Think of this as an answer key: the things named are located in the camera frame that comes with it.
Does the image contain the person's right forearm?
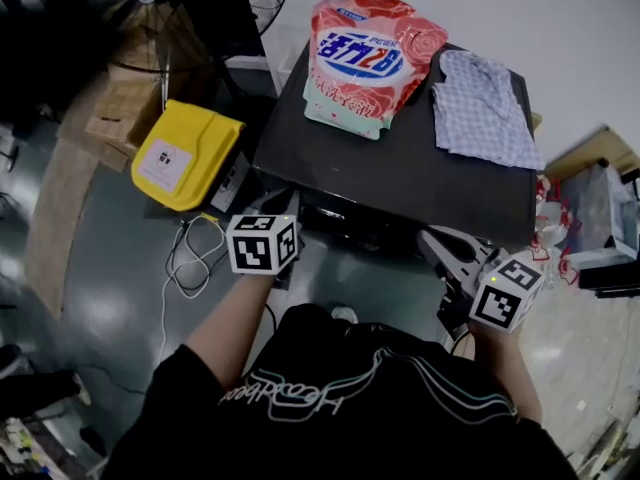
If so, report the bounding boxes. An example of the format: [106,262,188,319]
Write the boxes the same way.
[467,320,545,425]

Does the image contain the black box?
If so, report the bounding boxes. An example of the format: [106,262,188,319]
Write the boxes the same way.
[577,235,640,300]

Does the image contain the bluish plastic bag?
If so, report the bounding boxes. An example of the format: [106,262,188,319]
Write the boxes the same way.
[562,163,639,257]

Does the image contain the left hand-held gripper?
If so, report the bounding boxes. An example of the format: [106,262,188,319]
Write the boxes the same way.
[225,189,303,276]

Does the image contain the black cable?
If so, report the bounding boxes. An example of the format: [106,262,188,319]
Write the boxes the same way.
[164,217,229,294]

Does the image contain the wooden table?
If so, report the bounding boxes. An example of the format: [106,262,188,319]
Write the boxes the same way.
[543,125,640,179]

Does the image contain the flattened cardboard sheet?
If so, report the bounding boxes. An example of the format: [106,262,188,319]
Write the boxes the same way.
[23,135,104,322]

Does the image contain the person's left forearm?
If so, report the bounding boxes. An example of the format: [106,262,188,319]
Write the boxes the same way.
[184,270,277,394]

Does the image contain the checked cloth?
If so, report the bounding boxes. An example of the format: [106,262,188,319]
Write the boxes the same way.
[429,49,547,172]

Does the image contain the cardboard box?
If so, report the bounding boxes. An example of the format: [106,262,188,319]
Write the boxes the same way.
[83,66,167,150]
[113,3,212,77]
[56,116,135,173]

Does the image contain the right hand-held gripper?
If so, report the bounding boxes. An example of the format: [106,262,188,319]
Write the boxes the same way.
[417,225,546,338]

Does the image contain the white cable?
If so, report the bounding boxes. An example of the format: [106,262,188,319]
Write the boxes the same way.
[158,215,227,364]

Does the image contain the black washing machine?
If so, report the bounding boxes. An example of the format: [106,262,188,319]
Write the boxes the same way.
[251,40,540,260]

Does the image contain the person's black printed t-shirt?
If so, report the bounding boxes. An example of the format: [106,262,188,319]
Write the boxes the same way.
[102,303,581,480]

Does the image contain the yellow-lidded waste bin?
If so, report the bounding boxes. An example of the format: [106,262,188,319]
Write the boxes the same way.
[129,98,252,215]

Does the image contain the clear plastic bag red print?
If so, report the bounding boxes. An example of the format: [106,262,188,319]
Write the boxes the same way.
[532,173,584,289]

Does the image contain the white shoe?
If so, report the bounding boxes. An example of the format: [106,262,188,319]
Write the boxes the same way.
[329,305,360,326]

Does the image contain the pink detergent pouch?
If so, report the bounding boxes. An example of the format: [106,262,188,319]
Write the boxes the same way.
[303,0,450,142]

